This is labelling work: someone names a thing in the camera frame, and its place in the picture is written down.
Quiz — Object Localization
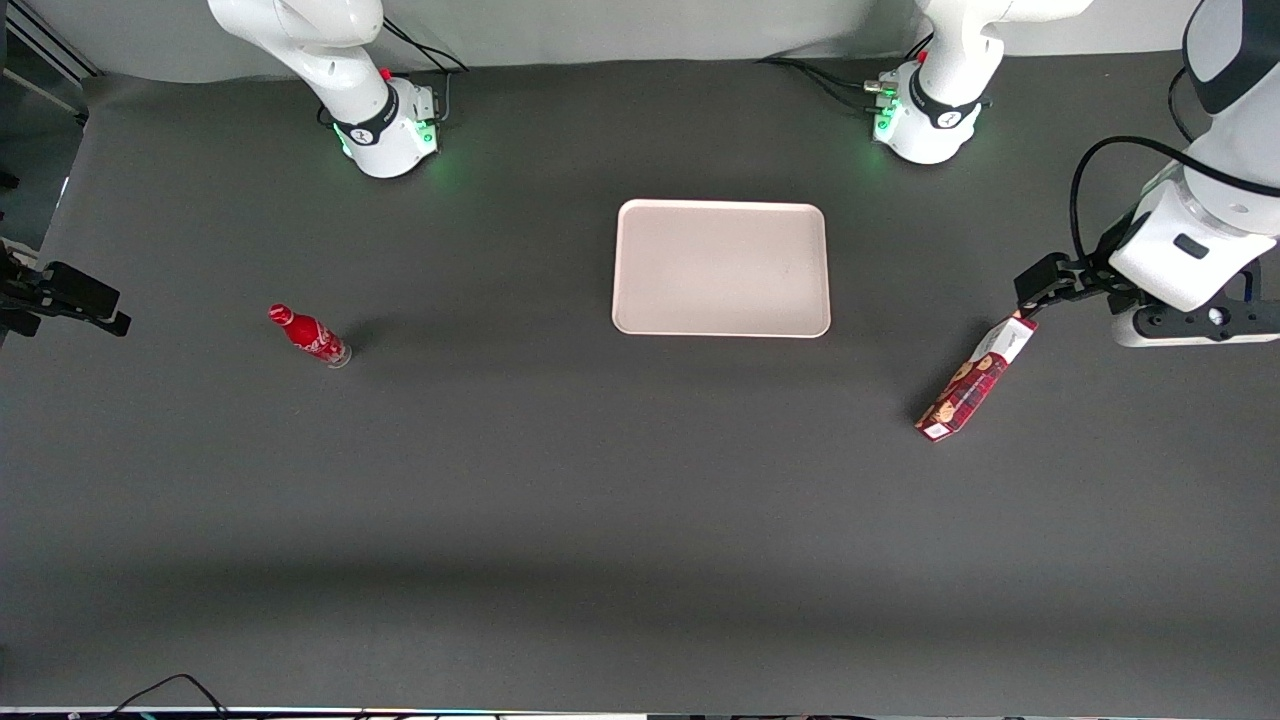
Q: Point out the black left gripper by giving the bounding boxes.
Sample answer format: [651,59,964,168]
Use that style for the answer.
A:
[1014,212,1143,321]

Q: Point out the black base cables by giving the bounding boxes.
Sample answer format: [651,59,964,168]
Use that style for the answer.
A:
[382,17,470,125]
[753,34,933,113]

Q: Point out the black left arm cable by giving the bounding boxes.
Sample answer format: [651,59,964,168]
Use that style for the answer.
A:
[1068,66,1280,263]

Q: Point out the red cola bottle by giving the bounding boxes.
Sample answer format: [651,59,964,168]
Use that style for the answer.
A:
[268,304,353,369]

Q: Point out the aluminium frame rail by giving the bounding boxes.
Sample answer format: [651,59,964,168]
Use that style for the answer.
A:
[0,0,103,93]

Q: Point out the black left base cables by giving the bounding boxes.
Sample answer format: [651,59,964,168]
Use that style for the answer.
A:
[753,34,933,113]

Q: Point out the black right base cables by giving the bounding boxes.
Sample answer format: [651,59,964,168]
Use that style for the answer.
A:
[382,17,470,125]

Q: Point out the thin black loose cable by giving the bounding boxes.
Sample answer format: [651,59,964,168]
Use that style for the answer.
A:
[100,673,233,720]

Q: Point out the red tartan cookie box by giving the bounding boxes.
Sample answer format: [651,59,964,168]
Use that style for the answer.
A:
[914,311,1039,443]

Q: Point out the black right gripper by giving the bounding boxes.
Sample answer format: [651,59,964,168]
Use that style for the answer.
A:
[0,240,133,338]

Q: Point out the pale pink rectangular tray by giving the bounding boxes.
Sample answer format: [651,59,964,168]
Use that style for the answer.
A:
[611,198,832,339]

